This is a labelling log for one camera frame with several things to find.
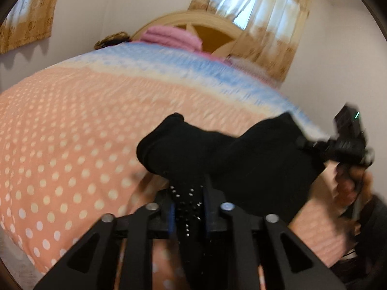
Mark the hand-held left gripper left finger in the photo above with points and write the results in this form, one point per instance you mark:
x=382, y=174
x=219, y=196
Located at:
x=172, y=220

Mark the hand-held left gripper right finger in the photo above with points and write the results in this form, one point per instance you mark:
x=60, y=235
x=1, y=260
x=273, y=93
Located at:
x=207, y=217

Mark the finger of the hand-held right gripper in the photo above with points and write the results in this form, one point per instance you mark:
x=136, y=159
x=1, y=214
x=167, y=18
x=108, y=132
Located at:
x=314, y=146

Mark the black pants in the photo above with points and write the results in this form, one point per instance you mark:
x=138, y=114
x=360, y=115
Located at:
x=226, y=157

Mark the person's right forearm black sleeve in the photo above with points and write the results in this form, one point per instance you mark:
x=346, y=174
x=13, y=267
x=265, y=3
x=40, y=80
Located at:
x=375, y=217

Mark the person's right hand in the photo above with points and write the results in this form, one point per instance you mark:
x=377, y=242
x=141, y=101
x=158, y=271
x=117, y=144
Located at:
x=344, y=187

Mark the beige patterned curtain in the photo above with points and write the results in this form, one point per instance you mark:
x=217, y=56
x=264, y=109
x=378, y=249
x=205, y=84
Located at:
x=27, y=21
x=272, y=36

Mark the peach polka dot bedspread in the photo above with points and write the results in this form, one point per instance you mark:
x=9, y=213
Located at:
x=90, y=127

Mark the cream wooden headboard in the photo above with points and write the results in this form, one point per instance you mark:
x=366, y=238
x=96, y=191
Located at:
x=211, y=25

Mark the pink folded blanket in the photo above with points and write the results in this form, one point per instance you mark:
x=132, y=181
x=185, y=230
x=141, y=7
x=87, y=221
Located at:
x=169, y=36

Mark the brown fuzzy object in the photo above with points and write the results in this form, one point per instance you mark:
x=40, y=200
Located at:
x=112, y=39

